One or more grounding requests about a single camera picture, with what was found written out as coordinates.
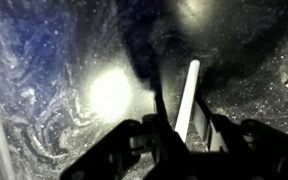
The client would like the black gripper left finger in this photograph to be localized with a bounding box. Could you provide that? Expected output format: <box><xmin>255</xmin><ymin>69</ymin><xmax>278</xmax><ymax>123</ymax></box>
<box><xmin>143</xmin><ymin>91</ymin><xmax>190</xmax><ymax>180</ymax></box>

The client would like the white plastic spoon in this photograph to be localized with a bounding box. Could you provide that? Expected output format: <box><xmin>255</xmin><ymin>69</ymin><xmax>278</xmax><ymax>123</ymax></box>
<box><xmin>175</xmin><ymin>59</ymin><xmax>200</xmax><ymax>142</ymax></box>

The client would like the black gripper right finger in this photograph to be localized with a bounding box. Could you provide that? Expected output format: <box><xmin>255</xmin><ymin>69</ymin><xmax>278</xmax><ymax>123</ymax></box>
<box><xmin>192</xmin><ymin>95</ymin><xmax>248</xmax><ymax>156</ymax></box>

